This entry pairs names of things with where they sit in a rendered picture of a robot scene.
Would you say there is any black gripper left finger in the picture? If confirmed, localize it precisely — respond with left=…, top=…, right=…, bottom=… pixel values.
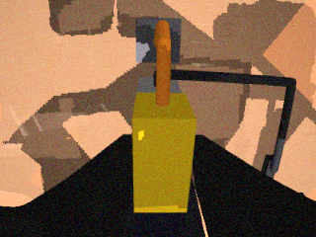
left=0, top=133, right=133, bottom=237

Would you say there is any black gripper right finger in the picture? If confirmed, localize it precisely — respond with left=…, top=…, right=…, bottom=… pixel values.
left=191, top=134, right=316, bottom=237

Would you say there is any black power cord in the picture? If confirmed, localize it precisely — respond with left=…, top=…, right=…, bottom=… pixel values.
left=137, top=70, right=296, bottom=174

